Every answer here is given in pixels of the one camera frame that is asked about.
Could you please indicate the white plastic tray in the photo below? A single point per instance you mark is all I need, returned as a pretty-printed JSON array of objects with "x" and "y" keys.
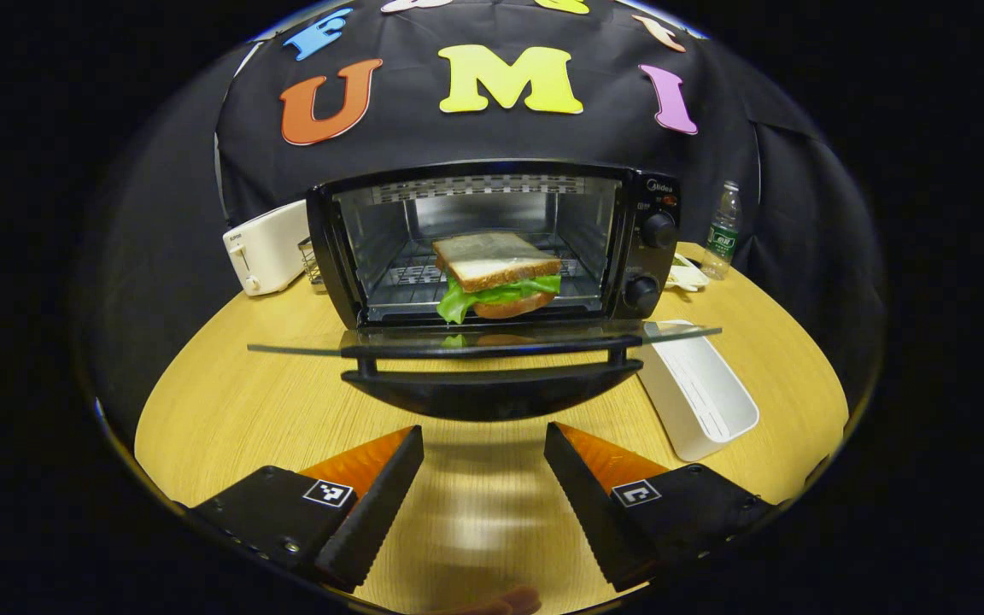
[{"x": 701, "y": 401}]

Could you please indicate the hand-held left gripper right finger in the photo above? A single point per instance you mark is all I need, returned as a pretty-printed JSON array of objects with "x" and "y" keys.
[{"x": 594, "y": 512}]

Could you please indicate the white divided snack plate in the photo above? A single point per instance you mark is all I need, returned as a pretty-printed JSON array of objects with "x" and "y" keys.
[{"x": 687, "y": 275}]

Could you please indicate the white toaster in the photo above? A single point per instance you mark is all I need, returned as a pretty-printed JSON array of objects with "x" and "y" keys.
[{"x": 266, "y": 248}]

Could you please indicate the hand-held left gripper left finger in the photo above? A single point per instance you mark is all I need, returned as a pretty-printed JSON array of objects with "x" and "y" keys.
[{"x": 372, "y": 512}]

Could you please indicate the black electric oven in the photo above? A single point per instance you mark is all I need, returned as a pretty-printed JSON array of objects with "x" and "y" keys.
[{"x": 492, "y": 393}]

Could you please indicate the clear water bottle green label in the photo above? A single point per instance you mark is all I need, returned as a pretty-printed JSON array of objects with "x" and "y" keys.
[{"x": 721, "y": 243}]

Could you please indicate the lettuce sandwich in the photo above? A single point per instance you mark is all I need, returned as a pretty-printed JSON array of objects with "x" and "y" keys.
[{"x": 492, "y": 260}]

